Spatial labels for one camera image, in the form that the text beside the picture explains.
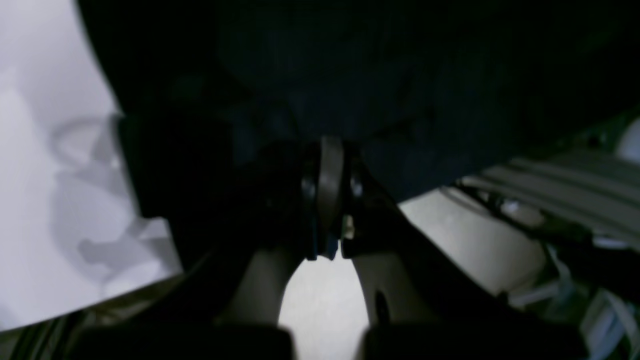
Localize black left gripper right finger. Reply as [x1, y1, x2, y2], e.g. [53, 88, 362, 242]
[342, 150, 588, 360]

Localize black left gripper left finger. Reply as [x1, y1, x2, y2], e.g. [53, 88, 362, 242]
[70, 136, 346, 360]

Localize black t-shirt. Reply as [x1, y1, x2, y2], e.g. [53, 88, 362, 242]
[75, 0, 640, 273]

